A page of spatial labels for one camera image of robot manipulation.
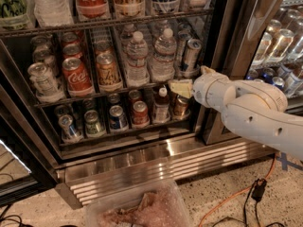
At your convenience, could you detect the redbull can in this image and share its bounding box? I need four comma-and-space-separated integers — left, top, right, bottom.
181, 39, 203, 72
176, 29, 192, 64

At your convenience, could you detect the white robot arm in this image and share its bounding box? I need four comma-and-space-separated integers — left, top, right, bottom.
169, 66, 303, 160

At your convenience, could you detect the brown can bottom right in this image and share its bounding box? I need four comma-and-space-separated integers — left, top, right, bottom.
172, 96, 189, 119

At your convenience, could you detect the red can bottom shelf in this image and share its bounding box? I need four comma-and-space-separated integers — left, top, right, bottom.
132, 101, 150, 127

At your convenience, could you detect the front orange soda can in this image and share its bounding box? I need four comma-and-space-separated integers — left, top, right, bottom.
96, 54, 123, 92

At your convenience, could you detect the blue pepsi can bottom shelf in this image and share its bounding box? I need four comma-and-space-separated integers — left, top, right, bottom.
109, 105, 129, 131

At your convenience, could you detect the pepsi can right fridge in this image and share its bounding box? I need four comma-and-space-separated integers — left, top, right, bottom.
272, 77, 285, 90

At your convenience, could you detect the stainless steel fridge base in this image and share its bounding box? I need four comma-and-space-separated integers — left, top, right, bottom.
55, 136, 276, 209

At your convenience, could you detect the green can bottom shelf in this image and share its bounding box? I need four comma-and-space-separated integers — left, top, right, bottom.
84, 110, 105, 138

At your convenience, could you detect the front red coca-cola can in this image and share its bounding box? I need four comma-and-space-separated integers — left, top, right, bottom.
62, 57, 94, 96

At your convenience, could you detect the middle coca-cola can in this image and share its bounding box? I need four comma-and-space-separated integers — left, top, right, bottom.
62, 44, 83, 60

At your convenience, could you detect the blue silver can bottom left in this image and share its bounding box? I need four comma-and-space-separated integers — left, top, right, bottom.
58, 114, 82, 143

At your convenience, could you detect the front white silver can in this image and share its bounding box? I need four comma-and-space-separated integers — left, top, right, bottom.
27, 62, 65, 103

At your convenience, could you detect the white silver can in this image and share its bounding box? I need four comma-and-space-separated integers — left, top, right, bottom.
27, 62, 65, 103
32, 49, 60, 77

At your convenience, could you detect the middle white silver can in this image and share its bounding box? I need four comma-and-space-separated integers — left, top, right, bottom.
32, 49, 60, 77

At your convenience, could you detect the green lacroix can top shelf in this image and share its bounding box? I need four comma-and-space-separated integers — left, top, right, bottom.
0, 0, 34, 30

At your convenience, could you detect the front right water bottle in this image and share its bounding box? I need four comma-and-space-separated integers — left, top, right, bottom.
150, 28, 177, 82

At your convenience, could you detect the water bottle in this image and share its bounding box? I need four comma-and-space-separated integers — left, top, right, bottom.
126, 31, 149, 86
150, 28, 177, 82

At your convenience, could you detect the white cap juice bottle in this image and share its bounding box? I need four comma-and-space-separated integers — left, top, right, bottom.
152, 87, 170, 124

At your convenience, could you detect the front left water bottle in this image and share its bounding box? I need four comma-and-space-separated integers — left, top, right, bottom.
126, 31, 149, 86

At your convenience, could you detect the clear plastic bin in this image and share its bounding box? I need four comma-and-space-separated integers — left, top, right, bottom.
85, 179, 192, 227

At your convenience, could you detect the large coca-cola bottle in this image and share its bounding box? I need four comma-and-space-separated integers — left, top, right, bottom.
76, 0, 107, 19

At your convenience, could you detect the fridge door frame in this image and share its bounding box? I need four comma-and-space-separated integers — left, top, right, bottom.
203, 0, 294, 146

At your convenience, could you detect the orange extension cable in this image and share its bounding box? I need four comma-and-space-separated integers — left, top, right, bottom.
198, 154, 278, 227

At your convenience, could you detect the black power adapter cable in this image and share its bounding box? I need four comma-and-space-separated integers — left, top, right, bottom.
213, 178, 285, 227

